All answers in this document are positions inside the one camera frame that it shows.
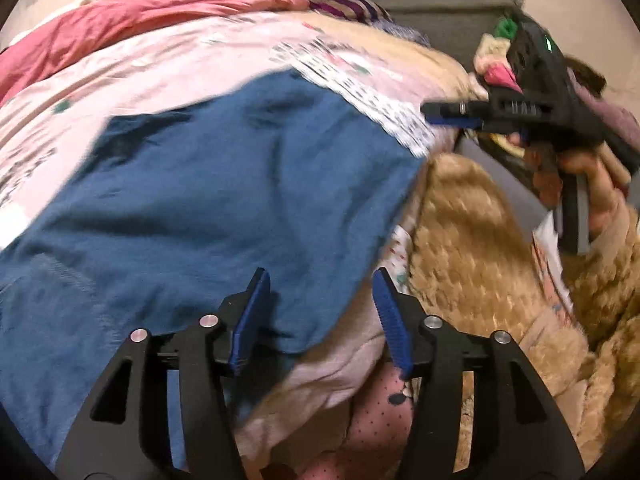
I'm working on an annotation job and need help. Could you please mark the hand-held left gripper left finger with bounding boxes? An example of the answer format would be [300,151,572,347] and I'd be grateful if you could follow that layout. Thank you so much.
[55,267,271,480]

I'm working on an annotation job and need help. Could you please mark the beige fuzzy blanket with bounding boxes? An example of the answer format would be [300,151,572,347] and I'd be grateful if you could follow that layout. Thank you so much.
[407,152,640,471]

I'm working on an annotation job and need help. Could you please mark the blue floral cloth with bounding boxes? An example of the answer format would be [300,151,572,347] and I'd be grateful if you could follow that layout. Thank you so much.
[372,21,433,48]

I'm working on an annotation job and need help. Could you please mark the pile of colourful clothes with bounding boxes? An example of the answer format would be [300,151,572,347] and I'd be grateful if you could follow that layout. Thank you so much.
[472,16,526,92]

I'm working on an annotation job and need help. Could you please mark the red quilt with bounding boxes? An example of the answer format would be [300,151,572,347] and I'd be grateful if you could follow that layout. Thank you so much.
[0,0,311,106]

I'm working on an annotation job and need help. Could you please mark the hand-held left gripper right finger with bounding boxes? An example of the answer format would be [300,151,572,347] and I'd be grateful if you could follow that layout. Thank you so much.
[372,267,587,480]

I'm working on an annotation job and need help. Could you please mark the blue denim pants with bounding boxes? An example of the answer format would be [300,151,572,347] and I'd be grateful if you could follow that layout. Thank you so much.
[0,69,423,476]

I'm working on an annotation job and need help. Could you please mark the pink dotted pajama pants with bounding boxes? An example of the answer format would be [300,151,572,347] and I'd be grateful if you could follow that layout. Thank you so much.
[292,360,418,480]

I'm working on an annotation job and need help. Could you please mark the striped purple cloth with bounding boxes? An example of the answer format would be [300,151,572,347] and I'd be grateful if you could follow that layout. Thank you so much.
[300,0,398,28]

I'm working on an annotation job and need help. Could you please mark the person's right hand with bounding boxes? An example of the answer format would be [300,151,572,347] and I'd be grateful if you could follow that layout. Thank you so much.
[505,130,633,236]

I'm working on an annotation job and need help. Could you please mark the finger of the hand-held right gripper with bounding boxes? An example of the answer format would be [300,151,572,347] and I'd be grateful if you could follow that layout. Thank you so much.
[427,114,501,132]
[421,101,493,117]

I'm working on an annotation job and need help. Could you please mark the pink printed blanket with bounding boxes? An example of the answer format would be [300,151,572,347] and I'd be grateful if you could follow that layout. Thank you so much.
[0,10,493,461]

